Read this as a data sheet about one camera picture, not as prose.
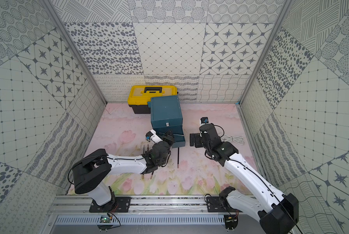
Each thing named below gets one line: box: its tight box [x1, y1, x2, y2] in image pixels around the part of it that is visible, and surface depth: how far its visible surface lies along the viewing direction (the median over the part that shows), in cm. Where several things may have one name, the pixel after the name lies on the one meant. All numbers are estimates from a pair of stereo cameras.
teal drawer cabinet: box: [147, 95, 185, 139], surface depth 88 cm
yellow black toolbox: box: [127, 85, 178, 115], surface depth 106 cm
